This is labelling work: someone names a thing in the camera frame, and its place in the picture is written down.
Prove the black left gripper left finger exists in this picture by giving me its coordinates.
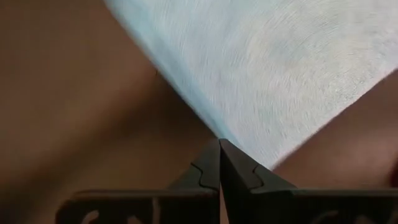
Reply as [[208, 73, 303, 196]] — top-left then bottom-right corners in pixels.
[[57, 138, 221, 224]]

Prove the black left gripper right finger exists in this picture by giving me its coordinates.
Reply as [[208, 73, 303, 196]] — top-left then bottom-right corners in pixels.
[[219, 138, 398, 224]]

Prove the light blue microfiber towel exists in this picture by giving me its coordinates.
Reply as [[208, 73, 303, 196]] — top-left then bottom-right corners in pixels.
[[103, 0, 398, 171]]

